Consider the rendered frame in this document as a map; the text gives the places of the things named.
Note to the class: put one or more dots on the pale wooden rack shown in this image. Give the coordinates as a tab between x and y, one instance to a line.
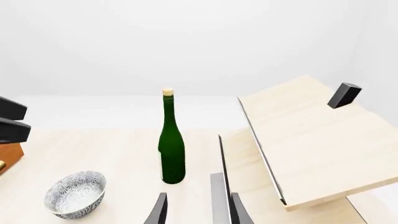
311	144

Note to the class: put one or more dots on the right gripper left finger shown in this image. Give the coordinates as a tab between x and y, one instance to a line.
158	212

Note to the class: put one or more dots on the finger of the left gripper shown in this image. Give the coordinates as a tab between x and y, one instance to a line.
11	108
12	131

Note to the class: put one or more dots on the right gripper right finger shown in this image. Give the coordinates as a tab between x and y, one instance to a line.
241	213

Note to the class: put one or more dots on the patterned black and white bowl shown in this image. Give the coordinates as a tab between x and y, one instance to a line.
73	198

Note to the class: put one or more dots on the green glass wine bottle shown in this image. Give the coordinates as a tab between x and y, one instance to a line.
172	151

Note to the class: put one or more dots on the small black block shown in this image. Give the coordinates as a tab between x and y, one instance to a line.
343	96

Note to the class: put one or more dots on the grey flat plate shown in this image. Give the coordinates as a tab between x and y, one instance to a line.
218	200

